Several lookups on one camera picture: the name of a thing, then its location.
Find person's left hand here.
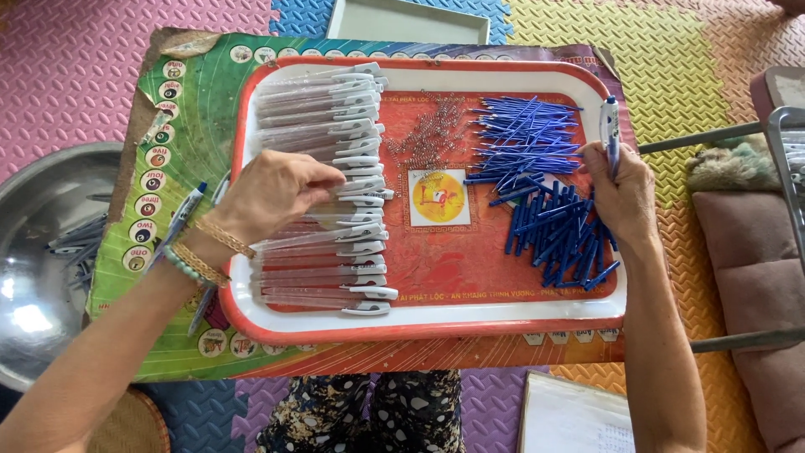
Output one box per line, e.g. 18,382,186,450
217,150,348,249

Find fluffy beige green cloth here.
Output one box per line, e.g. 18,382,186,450
686,137,782,193

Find woven bamboo basket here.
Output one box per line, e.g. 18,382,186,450
87,387,171,453

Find person's patterned trousers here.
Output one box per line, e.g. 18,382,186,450
254,370,467,453

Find pile of small metal springs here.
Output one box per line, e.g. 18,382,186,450
384,91,470,182

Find assembled white blue pen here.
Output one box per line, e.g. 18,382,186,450
146,182,209,273
187,286,218,338
599,94,623,182

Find white paper notebook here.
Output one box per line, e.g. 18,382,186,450
517,370,636,453

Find large metal basin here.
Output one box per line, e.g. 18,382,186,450
0,141,127,394

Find heap of finished pens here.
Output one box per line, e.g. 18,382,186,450
47,211,112,292

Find white rectangular tray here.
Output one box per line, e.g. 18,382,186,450
326,0,491,46

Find pink seat cushion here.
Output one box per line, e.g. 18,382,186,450
692,189,805,453

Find row of clear pen barrels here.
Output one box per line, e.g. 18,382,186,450
250,62,400,317

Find metal chair frame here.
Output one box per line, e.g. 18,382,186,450
638,106,805,354

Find colourful printed cardboard sheet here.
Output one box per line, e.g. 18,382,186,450
85,28,639,383

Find person's right hand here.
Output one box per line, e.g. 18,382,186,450
577,141,659,245

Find red and white tray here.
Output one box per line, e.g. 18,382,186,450
218,55,630,346

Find green bead bracelet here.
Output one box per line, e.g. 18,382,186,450
162,245,210,288

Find gold woven bracelet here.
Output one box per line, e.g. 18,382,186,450
171,242,232,289
194,217,257,260

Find pile of blue ink refills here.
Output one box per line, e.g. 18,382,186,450
464,94,586,196

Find pile of blue pen tips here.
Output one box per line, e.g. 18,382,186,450
491,173,622,292

